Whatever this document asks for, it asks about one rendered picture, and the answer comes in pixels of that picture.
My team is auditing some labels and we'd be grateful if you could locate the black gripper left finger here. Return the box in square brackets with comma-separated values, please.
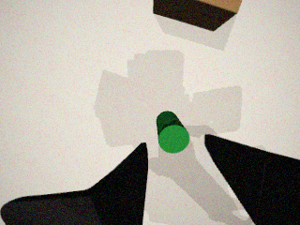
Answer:
[0, 142, 148, 225]

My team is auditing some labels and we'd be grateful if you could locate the green marker cap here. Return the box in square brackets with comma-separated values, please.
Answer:
[157, 111, 189, 154]

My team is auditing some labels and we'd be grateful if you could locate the tan square block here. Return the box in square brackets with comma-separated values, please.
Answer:
[153, 0, 242, 32]

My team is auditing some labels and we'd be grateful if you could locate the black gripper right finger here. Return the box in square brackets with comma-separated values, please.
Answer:
[204, 134, 300, 225]

